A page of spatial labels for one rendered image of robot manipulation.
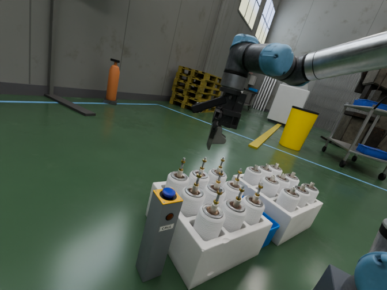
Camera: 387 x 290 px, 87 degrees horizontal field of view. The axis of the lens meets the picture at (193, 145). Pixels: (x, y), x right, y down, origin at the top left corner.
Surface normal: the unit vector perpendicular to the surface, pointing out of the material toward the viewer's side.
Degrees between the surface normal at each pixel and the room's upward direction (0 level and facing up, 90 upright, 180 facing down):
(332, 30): 90
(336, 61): 109
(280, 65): 89
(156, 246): 90
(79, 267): 0
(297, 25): 90
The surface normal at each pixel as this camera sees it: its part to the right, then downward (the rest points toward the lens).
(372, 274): -0.84, 0.08
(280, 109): -0.50, 0.14
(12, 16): 0.85, 0.37
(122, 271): 0.26, -0.91
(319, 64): -0.80, 0.31
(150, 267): 0.55, 0.40
